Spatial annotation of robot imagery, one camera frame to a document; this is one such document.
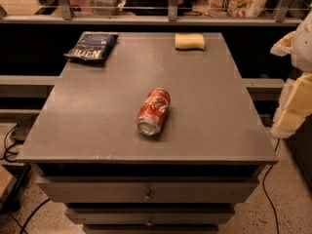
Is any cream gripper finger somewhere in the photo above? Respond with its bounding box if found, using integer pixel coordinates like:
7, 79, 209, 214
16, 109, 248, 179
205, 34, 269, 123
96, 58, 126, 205
286, 74, 312, 117
275, 110, 305, 133

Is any yellow sponge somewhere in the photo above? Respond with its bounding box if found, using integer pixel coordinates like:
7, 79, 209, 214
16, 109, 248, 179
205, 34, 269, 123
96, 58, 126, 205
175, 33, 205, 50

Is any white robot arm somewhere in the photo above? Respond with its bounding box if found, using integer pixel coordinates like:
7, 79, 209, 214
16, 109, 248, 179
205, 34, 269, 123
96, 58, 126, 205
270, 14, 312, 138

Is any black bag behind railing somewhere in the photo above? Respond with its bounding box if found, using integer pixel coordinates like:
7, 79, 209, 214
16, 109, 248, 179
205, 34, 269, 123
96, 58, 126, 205
123, 0, 169, 16

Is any blue Kettle chip bag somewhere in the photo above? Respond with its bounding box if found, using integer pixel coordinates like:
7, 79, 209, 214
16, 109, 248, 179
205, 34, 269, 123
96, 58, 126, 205
64, 31, 119, 61

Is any red Coca-Cola can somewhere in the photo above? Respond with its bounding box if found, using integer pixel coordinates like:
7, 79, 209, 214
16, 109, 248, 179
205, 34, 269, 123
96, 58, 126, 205
136, 88, 171, 136

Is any grey drawer cabinet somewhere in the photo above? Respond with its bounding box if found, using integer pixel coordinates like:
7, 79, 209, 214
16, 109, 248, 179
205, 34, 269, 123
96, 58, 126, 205
19, 33, 277, 234

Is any metal railing shelf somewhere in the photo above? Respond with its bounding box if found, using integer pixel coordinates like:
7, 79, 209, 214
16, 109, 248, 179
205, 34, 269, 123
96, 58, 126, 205
0, 0, 312, 26

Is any drawer with knob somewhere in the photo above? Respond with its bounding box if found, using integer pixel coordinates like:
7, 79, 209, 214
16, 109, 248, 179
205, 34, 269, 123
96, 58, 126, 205
65, 208, 234, 226
37, 176, 258, 204

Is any top drawer with knob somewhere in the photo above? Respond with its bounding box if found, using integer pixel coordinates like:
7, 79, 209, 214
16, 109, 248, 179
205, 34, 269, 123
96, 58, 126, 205
37, 176, 258, 204

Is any black cable right floor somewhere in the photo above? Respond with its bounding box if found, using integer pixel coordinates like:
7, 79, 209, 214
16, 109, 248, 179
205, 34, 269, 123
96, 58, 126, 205
261, 138, 281, 234

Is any black cable floor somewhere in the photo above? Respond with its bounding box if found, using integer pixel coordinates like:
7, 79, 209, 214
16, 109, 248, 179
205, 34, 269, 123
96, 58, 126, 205
261, 138, 281, 234
0, 114, 52, 234

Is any black cable left floor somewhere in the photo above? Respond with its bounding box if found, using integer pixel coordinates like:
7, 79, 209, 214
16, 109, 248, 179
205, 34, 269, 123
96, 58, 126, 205
0, 114, 52, 234

